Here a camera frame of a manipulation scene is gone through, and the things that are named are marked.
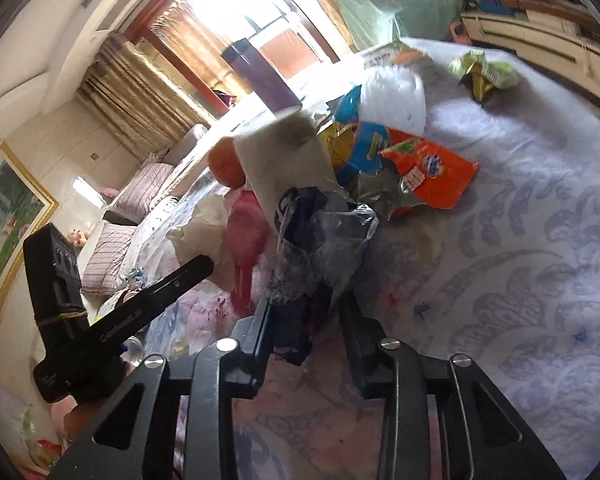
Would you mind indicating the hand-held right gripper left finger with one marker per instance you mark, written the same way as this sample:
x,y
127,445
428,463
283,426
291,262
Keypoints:
x,y
252,347

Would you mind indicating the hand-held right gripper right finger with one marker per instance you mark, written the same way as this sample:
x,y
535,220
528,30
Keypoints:
x,y
360,355

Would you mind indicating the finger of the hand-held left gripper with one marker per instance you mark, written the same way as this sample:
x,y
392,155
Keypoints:
x,y
182,277

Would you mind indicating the clear plastic bag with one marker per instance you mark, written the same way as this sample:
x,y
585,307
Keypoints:
x,y
330,240

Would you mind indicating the white paper box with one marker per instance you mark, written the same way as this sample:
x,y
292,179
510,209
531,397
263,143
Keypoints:
x,y
285,160

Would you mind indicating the yellow snack packet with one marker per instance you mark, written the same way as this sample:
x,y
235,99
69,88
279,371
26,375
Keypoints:
x,y
337,142

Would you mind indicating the white foam fruit net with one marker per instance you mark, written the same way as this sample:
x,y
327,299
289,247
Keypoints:
x,y
392,100

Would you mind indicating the person's left hand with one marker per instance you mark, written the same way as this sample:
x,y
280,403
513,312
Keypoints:
x,y
82,417

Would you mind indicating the small plush toy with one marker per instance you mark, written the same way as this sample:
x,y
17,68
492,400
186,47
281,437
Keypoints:
x,y
79,238

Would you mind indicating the striped pink pillow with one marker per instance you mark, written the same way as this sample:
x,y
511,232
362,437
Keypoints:
x,y
107,260
142,190

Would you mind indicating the pink plastic bag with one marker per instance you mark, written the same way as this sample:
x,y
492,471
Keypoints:
x,y
245,240

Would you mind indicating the gold framed painting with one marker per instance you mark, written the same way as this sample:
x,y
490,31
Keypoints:
x,y
5,220

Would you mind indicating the orange fruit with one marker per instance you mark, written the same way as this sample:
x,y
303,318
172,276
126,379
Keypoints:
x,y
225,162

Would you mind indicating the grey sofa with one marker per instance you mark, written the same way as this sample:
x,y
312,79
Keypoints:
x,y
180,145

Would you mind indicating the orange snack packet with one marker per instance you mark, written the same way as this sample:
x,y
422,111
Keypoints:
x,y
430,170

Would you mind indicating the blue and yellow packet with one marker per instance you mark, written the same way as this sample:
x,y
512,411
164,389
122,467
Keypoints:
x,y
367,152

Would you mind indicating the purple thermos bottle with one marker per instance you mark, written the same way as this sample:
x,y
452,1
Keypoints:
x,y
265,72

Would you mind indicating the wooden framed balcony window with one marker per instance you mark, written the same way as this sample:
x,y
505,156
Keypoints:
x,y
260,15

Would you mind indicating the white green printed packet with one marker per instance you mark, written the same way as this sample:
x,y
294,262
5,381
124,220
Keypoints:
x,y
395,52

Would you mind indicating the green crumpled snack packet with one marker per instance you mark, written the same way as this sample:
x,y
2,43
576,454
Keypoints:
x,y
482,72

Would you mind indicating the pink kettlebell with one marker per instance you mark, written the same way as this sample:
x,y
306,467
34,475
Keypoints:
x,y
459,32

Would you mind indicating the teal covered furniture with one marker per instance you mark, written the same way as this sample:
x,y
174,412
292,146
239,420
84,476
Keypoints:
x,y
395,5

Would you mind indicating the white tv cabinet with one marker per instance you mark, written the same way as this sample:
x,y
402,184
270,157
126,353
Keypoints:
x,y
530,45

